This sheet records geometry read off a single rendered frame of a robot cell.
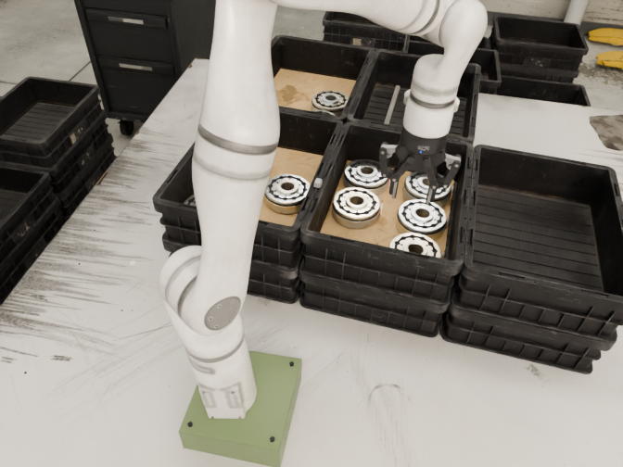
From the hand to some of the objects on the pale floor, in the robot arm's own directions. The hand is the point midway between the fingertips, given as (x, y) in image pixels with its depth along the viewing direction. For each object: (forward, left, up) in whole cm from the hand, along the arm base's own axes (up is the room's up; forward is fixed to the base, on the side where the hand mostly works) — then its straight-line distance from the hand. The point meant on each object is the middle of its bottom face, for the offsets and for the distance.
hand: (412, 192), depth 95 cm
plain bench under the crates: (+17, +4, -100) cm, 102 cm away
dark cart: (+181, +103, -94) cm, 228 cm away
